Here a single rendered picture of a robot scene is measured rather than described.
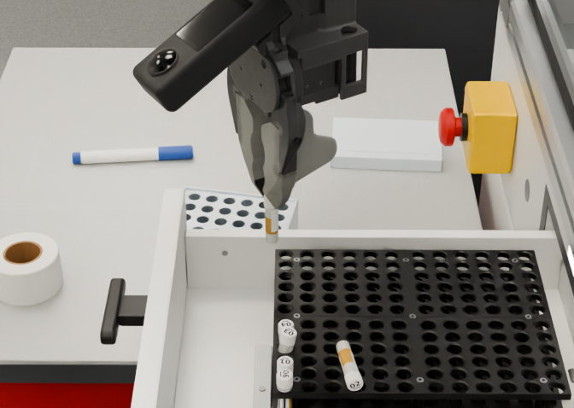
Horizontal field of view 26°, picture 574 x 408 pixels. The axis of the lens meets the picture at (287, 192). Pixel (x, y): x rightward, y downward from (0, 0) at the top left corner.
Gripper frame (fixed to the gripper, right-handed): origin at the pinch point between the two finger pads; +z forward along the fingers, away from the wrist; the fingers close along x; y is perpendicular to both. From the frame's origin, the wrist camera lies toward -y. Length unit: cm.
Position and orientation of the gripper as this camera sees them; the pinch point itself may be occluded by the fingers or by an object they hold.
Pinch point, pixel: (264, 191)
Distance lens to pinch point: 98.9
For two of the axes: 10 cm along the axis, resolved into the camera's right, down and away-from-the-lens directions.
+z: 0.1, 8.2, 5.7
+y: 8.6, -3.0, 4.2
